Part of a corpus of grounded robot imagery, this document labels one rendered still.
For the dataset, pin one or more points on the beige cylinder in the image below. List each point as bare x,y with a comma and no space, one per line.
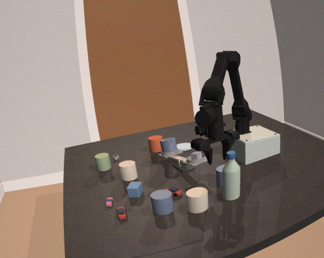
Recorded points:
197,199
128,170

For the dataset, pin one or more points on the orange cup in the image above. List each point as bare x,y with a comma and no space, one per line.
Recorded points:
154,143

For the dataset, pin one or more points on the white round dish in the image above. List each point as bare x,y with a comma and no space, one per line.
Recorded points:
184,146

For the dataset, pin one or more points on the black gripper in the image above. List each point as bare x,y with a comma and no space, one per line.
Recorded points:
216,133

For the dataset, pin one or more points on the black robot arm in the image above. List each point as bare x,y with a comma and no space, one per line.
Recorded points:
213,90

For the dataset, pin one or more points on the green cylinder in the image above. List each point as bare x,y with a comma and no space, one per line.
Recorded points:
103,161

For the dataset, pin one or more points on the blue cube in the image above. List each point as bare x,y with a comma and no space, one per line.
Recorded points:
134,189

